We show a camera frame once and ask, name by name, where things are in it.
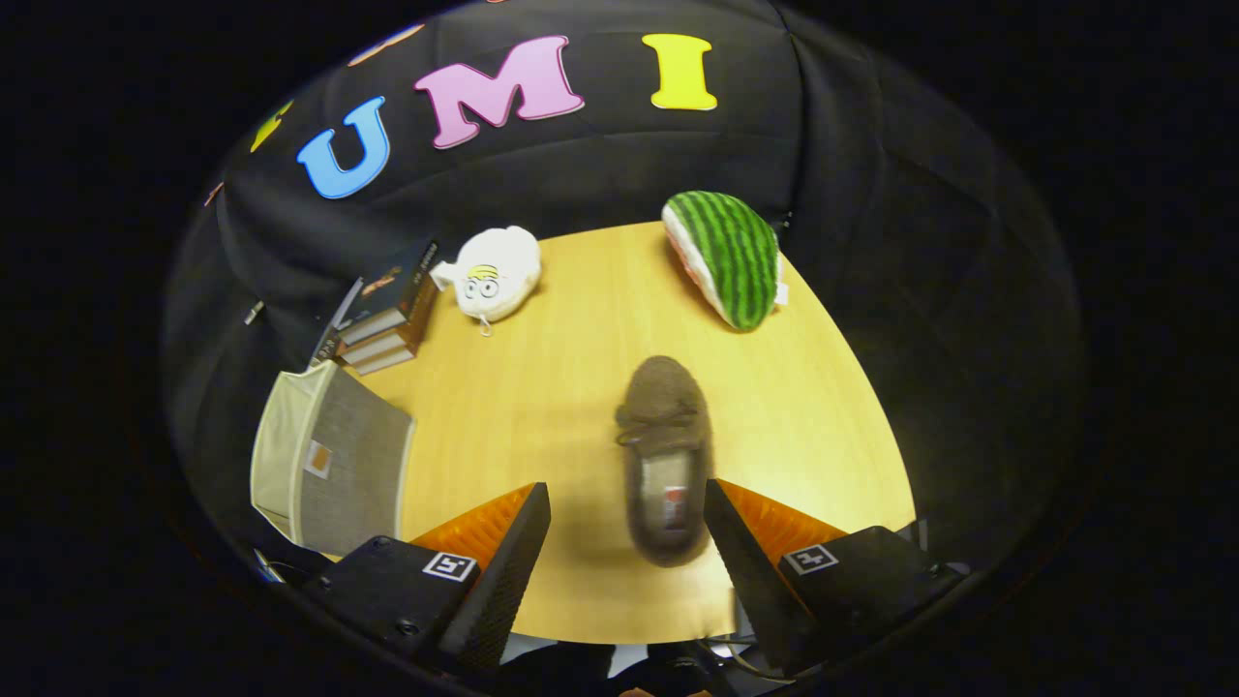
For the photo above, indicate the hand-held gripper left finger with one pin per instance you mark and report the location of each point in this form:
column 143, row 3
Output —
column 503, row 571

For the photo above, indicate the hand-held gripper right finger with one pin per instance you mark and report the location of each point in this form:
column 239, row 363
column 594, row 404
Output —
column 750, row 571

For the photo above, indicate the brown slipper shoe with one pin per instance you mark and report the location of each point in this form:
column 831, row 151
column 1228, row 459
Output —
column 666, row 455

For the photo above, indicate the grey fabric storage box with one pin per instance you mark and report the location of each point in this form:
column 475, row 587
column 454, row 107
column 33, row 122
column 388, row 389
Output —
column 353, row 484

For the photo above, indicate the brown book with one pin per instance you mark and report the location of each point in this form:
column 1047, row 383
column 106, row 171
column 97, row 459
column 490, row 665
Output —
column 384, row 362
column 377, row 347

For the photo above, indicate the white cover book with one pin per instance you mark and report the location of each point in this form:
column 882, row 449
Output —
column 327, row 339

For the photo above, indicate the white plush toy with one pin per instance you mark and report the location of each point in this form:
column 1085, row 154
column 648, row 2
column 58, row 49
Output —
column 498, row 276

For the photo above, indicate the dark cover book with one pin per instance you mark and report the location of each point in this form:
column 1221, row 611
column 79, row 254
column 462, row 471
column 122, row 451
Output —
column 392, row 281

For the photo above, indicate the watermelon plush toy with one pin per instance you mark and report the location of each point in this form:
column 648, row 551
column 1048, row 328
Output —
column 731, row 257

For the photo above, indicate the silver clip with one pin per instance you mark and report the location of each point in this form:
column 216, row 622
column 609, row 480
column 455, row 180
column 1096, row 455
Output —
column 254, row 312

